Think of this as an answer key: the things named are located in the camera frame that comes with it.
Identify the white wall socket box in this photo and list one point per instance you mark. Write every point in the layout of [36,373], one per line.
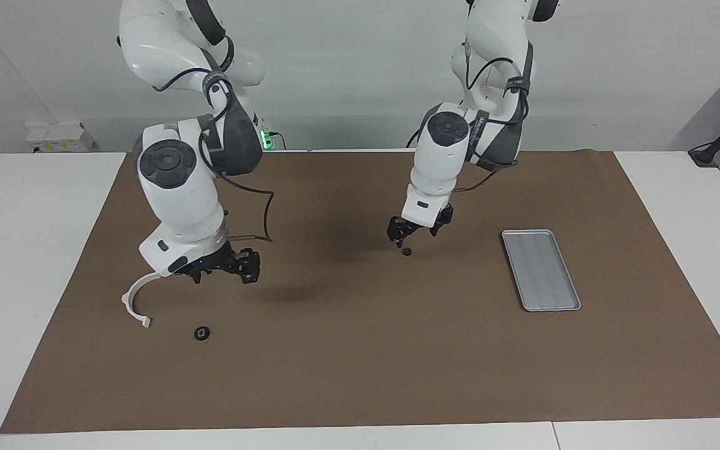
[60,137]

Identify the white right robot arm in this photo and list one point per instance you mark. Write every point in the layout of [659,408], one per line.
[179,200]

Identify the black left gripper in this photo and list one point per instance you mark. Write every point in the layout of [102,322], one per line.
[424,220]

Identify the white semicircular plastic bracket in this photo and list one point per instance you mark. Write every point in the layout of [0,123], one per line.
[130,300]

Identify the silver metal tray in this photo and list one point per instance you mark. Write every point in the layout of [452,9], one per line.
[541,275]

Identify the brown table mat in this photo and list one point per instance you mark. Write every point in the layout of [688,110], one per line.
[360,362]

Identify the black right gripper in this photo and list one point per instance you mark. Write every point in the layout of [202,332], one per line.
[207,264]

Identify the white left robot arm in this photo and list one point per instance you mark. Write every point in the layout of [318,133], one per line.
[438,162]

